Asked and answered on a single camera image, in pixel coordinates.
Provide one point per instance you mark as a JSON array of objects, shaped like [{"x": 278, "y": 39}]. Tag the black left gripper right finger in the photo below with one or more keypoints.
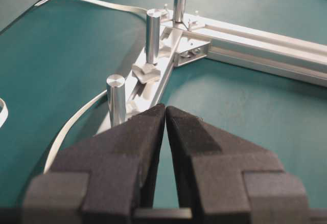
[{"x": 224, "y": 178}]

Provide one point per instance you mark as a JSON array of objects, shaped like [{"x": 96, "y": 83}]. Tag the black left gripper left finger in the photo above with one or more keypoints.
[{"x": 102, "y": 179}]

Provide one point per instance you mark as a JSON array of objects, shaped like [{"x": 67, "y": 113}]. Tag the near aluminium post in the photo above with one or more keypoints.
[{"x": 115, "y": 85}]

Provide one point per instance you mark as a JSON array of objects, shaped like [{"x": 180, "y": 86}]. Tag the aluminium extrusion frame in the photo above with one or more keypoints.
[{"x": 249, "y": 48}]

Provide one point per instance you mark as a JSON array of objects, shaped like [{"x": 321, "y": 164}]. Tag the middle aluminium post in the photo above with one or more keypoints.
[{"x": 152, "y": 35}]

